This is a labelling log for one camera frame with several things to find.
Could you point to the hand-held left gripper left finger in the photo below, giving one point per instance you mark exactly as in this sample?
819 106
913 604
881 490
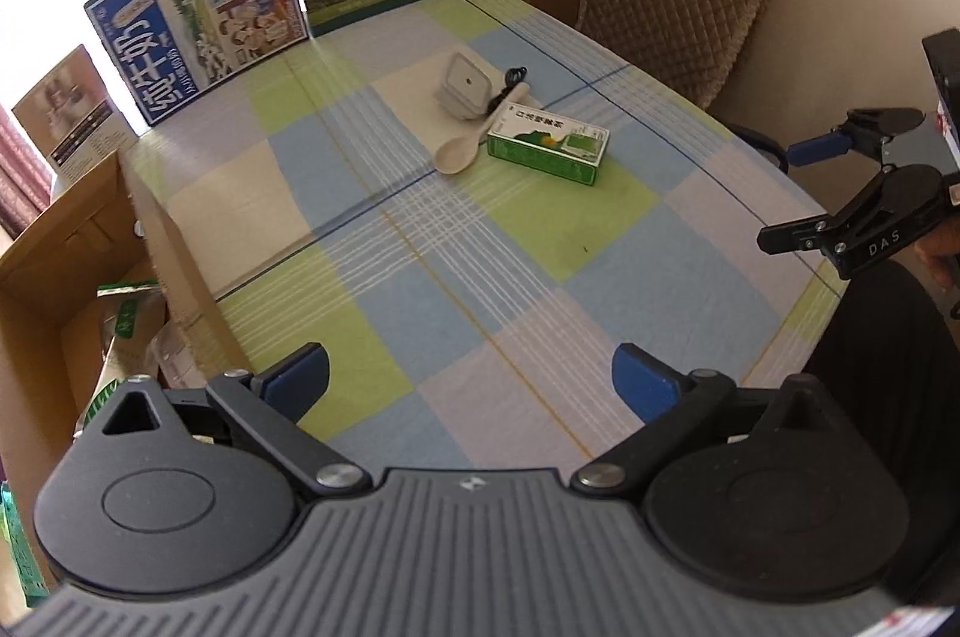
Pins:
300 374

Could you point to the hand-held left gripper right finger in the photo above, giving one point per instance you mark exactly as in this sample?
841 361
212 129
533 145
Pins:
645 382

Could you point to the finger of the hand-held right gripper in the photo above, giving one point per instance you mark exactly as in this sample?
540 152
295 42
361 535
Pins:
795 236
817 148

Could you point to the clear plastic package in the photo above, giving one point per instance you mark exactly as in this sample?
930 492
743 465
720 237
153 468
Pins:
180 359

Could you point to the brown cardboard box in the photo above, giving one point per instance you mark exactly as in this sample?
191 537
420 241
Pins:
180 262

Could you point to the checked cloth covered desktop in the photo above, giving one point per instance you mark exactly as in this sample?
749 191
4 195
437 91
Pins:
450 277

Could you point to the person's right hand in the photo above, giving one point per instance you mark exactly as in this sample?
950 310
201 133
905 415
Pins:
943 254

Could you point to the small green carton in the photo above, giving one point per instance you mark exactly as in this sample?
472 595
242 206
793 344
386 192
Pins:
547 146

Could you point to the beige spoon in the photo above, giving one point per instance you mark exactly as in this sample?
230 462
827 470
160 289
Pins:
457 153

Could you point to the green packaging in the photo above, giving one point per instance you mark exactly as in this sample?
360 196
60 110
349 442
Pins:
19 547

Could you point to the beige photo print box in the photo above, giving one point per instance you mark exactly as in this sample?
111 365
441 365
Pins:
67 116

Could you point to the blue cartoon milk box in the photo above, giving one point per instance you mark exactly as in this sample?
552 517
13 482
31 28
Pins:
195 15

